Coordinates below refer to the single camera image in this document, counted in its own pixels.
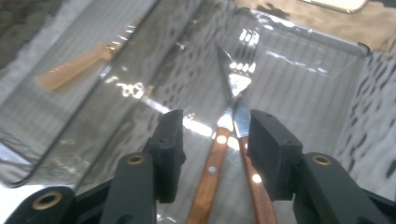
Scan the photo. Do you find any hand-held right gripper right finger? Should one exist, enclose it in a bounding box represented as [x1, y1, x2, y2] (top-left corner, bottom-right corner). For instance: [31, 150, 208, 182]
[247, 109, 390, 224]

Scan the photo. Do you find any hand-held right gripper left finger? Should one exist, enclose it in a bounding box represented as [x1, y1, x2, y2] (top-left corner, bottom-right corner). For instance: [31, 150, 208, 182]
[99, 108, 187, 224]

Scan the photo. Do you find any clear grey plastic bin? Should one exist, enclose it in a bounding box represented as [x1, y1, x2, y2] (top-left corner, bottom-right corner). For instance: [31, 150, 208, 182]
[31, 0, 396, 224]
[0, 0, 185, 189]

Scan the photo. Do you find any wooden-handled metal fork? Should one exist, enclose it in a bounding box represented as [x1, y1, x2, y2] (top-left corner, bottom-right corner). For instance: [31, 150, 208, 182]
[186, 28, 261, 224]

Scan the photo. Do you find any clear spoon with wooden handle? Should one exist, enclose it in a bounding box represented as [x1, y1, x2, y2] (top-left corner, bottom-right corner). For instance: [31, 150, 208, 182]
[34, 18, 144, 93]

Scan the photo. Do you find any white table sheet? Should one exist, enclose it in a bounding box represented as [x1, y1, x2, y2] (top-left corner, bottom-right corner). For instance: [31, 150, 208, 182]
[0, 143, 78, 203]

